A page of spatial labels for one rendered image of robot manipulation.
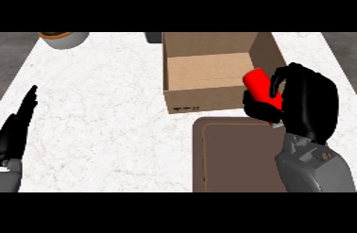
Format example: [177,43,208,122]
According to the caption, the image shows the red can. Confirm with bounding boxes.
[242,68,287,128]

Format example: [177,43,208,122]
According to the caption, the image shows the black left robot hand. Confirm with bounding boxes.
[0,84,39,168]

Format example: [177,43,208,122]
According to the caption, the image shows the grey plant pot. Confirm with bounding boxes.
[36,32,91,51]

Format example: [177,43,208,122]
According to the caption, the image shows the dark grey block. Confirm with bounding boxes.
[144,32,164,44]

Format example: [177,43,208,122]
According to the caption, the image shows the brown tray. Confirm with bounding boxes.
[192,116,291,193]

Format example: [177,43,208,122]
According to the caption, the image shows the open cardboard box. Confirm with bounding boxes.
[162,32,291,115]

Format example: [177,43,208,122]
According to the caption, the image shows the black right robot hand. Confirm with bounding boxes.
[242,62,341,146]

